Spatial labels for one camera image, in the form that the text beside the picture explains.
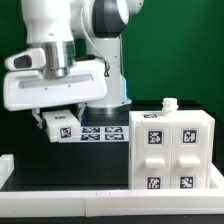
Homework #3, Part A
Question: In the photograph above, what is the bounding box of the small white box part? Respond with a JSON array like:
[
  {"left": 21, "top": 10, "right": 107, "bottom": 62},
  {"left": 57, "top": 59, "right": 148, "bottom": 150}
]
[{"left": 43, "top": 110, "right": 81, "bottom": 142}]

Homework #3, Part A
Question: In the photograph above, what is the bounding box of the small white door part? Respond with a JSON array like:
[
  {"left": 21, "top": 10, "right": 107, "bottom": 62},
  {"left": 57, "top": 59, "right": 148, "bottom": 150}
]
[{"left": 171, "top": 120, "right": 214, "bottom": 189}]

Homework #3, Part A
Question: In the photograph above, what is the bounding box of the white cabinet body box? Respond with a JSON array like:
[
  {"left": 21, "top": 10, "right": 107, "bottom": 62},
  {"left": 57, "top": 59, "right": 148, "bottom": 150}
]
[{"left": 128, "top": 98, "right": 215, "bottom": 189}]

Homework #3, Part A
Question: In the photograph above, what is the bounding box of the white U-shaped frame fence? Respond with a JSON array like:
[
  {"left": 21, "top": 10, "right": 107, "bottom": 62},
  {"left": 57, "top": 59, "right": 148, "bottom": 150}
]
[{"left": 0, "top": 154, "right": 224, "bottom": 218}]

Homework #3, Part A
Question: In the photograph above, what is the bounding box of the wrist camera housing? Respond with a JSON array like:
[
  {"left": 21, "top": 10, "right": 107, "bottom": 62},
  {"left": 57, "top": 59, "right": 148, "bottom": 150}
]
[{"left": 5, "top": 48, "right": 46, "bottom": 71}]

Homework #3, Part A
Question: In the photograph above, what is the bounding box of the white door panel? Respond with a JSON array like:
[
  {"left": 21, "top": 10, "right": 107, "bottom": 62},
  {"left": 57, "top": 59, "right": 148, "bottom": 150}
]
[{"left": 135, "top": 122, "right": 172, "bottom": 190}]

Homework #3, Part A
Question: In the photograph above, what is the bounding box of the white marker base plate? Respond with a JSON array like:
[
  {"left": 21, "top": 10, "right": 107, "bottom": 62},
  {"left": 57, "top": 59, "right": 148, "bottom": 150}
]
[{"left": 58, "top": 125, "right": 131, "bottom": 144}]

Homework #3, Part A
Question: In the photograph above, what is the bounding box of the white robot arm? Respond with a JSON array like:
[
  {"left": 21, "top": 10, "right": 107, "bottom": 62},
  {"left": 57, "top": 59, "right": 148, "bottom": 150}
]
[{"left": 3, "top": 0, "right": 144, "bottom": 123}]

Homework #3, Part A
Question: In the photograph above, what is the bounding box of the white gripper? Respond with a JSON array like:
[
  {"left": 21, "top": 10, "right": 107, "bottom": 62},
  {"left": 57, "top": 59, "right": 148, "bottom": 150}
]
[{"left": 3, "top": 60, "right": 107, "bottom": 129}]

